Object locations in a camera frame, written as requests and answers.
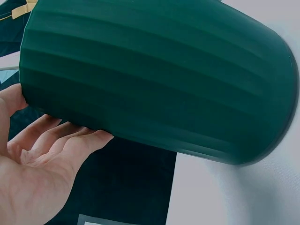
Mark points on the dark green ribbed plastic cup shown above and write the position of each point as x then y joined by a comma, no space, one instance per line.
154,79

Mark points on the person's left hand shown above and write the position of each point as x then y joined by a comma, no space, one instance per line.
30,178

